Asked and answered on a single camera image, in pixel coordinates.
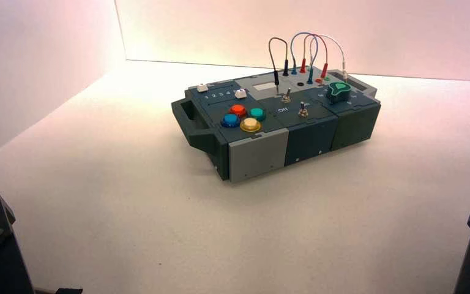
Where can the dark blue grey task box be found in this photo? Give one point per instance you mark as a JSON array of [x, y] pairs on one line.
[[308, 138]]

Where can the blue push button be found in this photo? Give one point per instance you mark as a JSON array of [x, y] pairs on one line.
[[230, 120]]

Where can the yellow push button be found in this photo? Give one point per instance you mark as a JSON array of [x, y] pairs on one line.
[[250, 124]]

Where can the orange push button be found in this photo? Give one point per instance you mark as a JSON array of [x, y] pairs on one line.
[[237, 109]]

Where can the teal push button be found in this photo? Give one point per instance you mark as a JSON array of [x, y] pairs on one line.
[[257, 113]]

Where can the white slider cap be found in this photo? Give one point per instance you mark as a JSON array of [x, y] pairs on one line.
[[240, 94], [202, 88]]

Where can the green rotary knob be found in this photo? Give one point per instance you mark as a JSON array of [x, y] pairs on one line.
[[338, 92]]

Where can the metal toggle switch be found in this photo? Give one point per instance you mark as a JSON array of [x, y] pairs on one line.
[[287, 97], [303, 111]]

